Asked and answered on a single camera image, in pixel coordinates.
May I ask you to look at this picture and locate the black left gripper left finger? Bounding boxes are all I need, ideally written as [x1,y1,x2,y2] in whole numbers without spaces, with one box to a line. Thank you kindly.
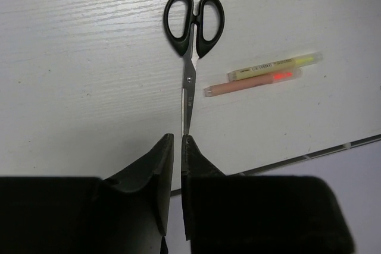
[1,134,174,253]

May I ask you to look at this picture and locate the black handled scissors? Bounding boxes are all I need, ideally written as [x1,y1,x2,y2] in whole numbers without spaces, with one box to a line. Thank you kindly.
[163,0,225,135]

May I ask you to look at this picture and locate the yellow slim highlighter pen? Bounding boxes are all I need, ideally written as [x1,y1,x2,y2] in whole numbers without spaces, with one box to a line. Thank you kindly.
[227,52,323,81]

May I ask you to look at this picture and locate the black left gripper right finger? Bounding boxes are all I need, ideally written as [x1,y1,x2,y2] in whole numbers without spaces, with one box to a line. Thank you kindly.
[181,135,355,253]

